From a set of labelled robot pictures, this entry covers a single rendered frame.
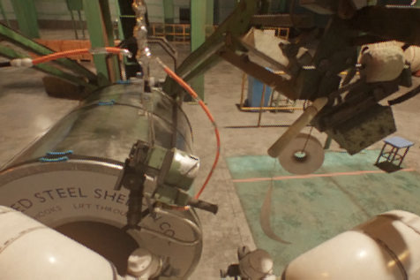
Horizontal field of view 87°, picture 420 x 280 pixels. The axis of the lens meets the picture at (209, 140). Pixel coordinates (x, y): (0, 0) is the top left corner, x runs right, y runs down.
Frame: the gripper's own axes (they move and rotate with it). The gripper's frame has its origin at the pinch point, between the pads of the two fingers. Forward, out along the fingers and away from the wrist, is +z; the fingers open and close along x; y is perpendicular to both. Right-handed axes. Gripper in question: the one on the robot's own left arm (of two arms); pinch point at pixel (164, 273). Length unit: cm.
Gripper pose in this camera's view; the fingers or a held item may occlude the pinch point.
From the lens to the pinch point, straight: 129.9
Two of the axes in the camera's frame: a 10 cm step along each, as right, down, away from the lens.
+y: 1.0, -7.8, 6.1
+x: -9.9, 0.0, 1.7
